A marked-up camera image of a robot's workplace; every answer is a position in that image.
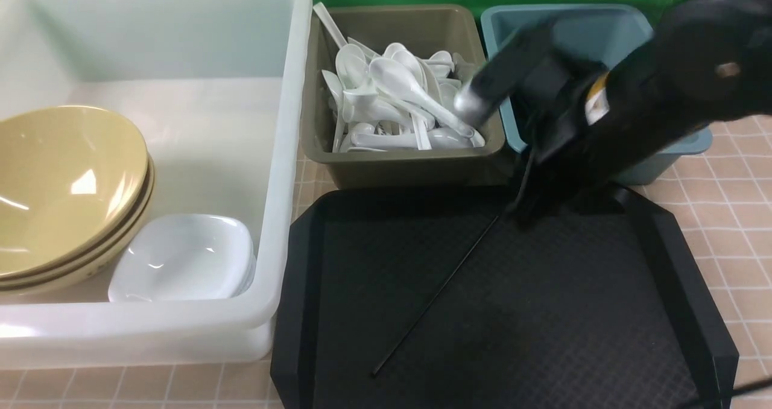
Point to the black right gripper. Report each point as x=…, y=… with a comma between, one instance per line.
x=588, y=124

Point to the black chopstick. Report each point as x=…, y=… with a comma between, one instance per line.
x=524, y=165

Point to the yellow noodle bowl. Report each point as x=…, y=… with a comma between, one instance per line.
x=70, y=177

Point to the white ceramic soup spoon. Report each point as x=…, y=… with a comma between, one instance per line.
x=396, y=80

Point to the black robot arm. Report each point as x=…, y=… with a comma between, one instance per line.
x=707, y=61

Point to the yellow bowl in tub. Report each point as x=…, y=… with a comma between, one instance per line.
x=96, y=259

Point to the blue plastic bin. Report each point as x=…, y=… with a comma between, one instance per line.
x=607, y=33

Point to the black plastic serving tray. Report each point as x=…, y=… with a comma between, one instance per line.
x=600, y=306

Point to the olive brown plastic bin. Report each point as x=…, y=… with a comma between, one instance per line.
x=423, y=29

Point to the pile of white spoons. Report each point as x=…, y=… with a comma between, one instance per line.
x=368, y=119

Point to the large white plastic tub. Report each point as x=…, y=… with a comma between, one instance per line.
x=216, y=88

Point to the white dish in tub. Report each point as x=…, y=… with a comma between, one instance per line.
x=185, y=257

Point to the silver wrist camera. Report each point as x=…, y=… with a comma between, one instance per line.
x=500, y=83

